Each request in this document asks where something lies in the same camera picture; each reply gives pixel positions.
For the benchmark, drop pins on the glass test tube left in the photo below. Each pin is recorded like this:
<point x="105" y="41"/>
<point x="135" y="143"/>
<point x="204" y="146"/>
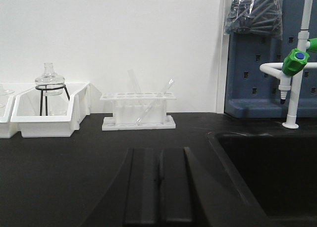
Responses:
<point x="134" y="81"/>

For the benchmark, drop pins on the glass test tube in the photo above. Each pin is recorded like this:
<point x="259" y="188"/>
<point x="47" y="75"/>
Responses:
<point x="150" y="106"/>
<point x="134" y="81"/>

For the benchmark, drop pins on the plastic bag of dark pegs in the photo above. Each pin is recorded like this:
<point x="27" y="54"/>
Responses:
<point x="259" y="17"/>

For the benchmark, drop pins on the blue pegboard drying rack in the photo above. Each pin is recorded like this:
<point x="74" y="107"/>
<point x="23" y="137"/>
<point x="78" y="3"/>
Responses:
<point x="250" y="93"/>

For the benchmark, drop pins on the white plastic bin with flask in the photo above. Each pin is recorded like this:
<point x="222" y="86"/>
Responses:
<point x="60" y="118"/>

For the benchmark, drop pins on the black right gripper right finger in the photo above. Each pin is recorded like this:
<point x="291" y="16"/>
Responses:
<point x="174" y="191"/>

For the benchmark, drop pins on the glass test tube right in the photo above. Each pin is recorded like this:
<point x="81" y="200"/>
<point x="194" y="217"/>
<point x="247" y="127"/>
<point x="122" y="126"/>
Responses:
<point x="150" y="106"/>

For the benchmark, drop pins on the black wire tripod stand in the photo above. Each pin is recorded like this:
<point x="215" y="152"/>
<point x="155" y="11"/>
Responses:
<point x="43" y="98"/>

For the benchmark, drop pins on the black lab sink basin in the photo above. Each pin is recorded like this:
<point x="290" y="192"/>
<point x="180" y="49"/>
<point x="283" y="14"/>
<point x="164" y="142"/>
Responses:
<point x="278" y="172"/>

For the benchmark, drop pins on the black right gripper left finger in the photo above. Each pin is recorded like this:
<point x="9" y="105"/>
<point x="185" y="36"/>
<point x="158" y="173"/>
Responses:
<point x="141" y="205"/>

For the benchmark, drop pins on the inverted glass flask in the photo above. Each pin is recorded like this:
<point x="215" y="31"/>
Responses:
<point x="50" y="83"/>

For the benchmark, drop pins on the white lab faucet green knob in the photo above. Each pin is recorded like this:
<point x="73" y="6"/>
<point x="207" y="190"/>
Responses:
<point x="290" y="71"/>

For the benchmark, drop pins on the white plastic bin middle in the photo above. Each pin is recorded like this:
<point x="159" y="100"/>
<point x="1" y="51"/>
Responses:
<point x="8" y="94"/>

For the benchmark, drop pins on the white test tube rack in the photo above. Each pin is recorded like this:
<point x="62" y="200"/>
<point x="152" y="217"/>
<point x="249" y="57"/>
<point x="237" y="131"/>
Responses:
<point x="127" y="107"/>

